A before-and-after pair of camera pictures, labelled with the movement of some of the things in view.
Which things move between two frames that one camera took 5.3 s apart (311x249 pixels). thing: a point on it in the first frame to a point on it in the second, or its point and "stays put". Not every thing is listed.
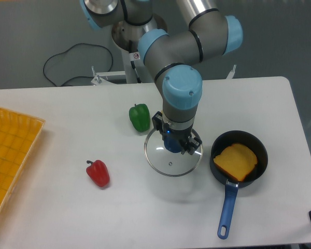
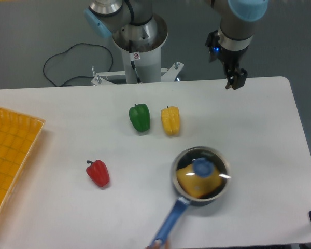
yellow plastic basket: [13, 137] stays put
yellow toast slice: [237, 161] to [198, 186]
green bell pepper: [139, 115] stays put
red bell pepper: [98, 173] stays put
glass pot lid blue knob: [167, 163] to [201, 174]
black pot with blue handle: [224, 142] to [200, 176]
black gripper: [192, 143] to [231, 59]
